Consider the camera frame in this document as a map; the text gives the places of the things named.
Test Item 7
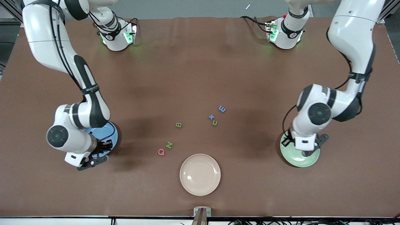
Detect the blue plate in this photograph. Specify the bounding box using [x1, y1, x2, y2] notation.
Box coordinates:
[84, 121, 119, 157]

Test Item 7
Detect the green plate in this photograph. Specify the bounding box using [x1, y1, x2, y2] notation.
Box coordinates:
[280, 131, 320, 168]

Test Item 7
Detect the beige plate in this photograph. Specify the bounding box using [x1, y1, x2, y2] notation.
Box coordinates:
[180, 153, 221, 197]

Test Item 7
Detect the white table edge strip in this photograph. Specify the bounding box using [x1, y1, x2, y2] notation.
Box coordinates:
[0, 216, 400, 225]

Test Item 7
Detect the brown table cover mat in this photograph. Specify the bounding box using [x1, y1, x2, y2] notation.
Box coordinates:
[0, 16, 400, 218]

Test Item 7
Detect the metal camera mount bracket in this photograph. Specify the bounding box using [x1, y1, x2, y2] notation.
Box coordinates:
[192, 207, 212, 225]

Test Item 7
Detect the black base cable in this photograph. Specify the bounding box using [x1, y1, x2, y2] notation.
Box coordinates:
[105, 12, 139, 35]
[240, 16, 270, 33]

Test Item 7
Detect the aluminium frame post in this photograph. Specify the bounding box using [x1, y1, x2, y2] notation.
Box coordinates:
[377, 0, 400, 24]
[0, 0, 25, 27]

